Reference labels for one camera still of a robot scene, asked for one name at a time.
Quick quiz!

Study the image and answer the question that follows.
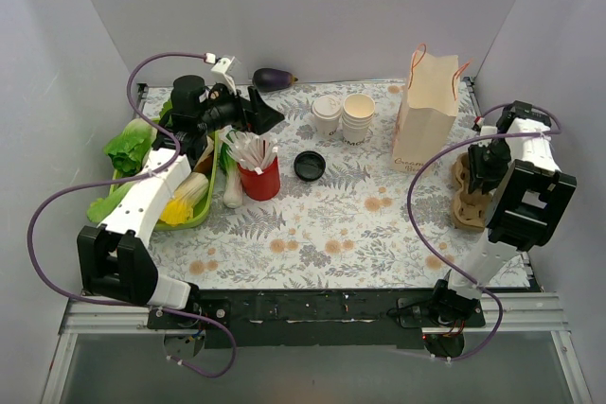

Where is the white plastic cup lid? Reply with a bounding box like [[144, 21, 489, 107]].
[[312, 96, 343, 120]]

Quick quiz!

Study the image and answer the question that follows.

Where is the brown paper takeout bag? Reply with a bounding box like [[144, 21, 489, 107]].
[[390, 43, 470, 172]]

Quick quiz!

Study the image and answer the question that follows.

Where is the white paper coffee cup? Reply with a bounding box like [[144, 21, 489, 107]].
[[313, 116, 340, 137]]

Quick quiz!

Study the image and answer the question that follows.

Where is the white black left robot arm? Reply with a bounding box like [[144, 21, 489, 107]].
[[77, 75, 284, 328]]

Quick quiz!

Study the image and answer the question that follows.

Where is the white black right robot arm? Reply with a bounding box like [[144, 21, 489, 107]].
[[428, 101, 577, 326]]

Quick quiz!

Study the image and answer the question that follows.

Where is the black coffee cup lid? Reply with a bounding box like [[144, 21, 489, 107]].
[[294, 150, 326, 182]]

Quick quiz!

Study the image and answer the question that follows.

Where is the purple eggplant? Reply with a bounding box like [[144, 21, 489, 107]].
[[252, 68, 298, 93]]

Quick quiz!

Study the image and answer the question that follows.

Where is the brown cardboard cup carrier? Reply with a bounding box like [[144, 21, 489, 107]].
[[451, 152, 492, 233]]

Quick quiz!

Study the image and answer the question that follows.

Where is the red straw holder cup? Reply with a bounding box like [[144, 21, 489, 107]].
[[237, 158, 280, 202]]

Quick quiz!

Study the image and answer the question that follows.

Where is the napa cabbage lower yellow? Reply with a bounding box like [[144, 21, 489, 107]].
[[159, 172, 209, 226]]

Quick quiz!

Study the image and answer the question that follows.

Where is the stack of white paper cups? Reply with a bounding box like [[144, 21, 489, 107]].
[[341, 94, 375, 146]]

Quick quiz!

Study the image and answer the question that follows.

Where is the floral patterned table mat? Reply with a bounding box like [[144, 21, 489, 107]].
[[149, 80, 478, 289]]

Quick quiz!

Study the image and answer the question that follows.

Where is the green plastic tray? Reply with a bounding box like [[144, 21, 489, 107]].
[[107, 115, 220, 233]]

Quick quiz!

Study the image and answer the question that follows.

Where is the green lettuce leaf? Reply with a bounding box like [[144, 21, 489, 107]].
[[103, 118, 157, 177]]

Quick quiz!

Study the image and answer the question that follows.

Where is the large green napa cabbage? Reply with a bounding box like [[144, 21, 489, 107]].
[[86, 182, 134, 224]]

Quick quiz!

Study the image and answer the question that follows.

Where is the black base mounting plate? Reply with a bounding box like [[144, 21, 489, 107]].
[[146, 288, 489, 351]]

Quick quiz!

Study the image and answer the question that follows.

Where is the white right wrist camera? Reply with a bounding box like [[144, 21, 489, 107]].
[[472, 116, 497, 137]]

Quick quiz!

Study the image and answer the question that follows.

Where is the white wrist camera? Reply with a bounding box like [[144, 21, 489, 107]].
[[472, 116, 497, 137], [211, 56, 237, 95]]

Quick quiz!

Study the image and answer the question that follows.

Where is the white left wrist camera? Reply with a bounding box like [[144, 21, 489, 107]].
[[211, 56, 237, 95]]

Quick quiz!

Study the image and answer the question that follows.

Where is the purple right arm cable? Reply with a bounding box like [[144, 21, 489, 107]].
[[406, 101, 564, 361]]

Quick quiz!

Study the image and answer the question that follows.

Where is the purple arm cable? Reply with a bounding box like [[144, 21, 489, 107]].
[[27, 51, 238, 379], [406, 101, 564, 361]]

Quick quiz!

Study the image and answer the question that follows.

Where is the aluminium frame rail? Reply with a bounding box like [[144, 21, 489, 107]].
[[60, 292, 570, 335]]

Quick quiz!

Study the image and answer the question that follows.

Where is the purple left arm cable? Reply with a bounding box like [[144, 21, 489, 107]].
[[27, 51, 238, 379]]

